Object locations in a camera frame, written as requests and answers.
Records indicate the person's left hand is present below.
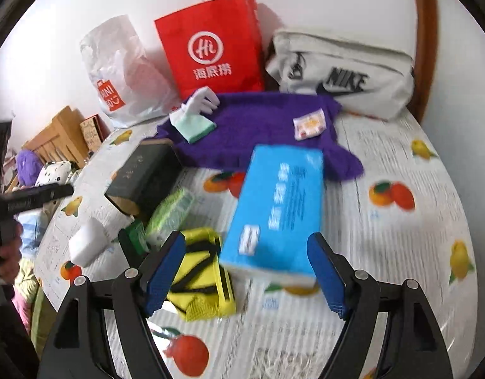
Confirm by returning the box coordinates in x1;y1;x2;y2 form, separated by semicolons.
0;222;22;285

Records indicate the yellow pouch with black straps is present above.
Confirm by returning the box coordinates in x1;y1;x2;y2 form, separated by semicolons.
166;228;237;322

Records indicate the fruit print tablecloth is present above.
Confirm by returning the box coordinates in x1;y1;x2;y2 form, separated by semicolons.
34;114;477;378

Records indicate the purple towel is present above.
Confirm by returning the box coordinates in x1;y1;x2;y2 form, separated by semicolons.
155;92;364;181

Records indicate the white plastic Miniso bag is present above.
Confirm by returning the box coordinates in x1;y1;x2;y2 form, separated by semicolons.
80;15;180;128

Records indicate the dark green tea box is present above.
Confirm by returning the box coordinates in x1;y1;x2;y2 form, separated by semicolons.
105;139;183;221

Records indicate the small patterned box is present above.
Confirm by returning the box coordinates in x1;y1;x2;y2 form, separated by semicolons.
80;114;110;152

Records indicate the grey Nike bag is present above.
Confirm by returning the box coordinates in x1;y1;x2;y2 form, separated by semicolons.
266;28;415;120

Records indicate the red paper shopping bag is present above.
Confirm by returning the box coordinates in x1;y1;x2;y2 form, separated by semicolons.
154;0;265;99

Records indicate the white spotted pillow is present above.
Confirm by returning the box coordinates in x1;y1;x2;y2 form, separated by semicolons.
34;161;73;187

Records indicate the dark green small packet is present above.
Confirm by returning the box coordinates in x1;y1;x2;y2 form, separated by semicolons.
117;220;149;268

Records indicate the green wet wipes pack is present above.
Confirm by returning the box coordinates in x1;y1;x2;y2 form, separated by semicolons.
145;188;195;248

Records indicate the mint green cloth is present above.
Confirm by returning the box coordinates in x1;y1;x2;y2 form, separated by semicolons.
170;110;217;144

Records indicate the small printed tissue packet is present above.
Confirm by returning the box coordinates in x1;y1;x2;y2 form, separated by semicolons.
293;109;326;141

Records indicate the white sponge block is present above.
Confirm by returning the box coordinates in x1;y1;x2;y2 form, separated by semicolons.
68;217;110;268

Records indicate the blue tissue pack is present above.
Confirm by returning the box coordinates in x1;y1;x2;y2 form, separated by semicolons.
219;145;324;287

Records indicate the brown wooden door frame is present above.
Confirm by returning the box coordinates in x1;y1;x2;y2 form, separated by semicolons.
408;0;439;123

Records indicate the white glove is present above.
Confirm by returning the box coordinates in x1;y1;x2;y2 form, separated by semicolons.
181;87;220;115

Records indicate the wooden bed headboard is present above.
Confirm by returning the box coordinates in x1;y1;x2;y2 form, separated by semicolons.
22;106;88;169

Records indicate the purple plush toy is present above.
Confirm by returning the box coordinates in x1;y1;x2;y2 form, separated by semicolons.
16;149;43;187

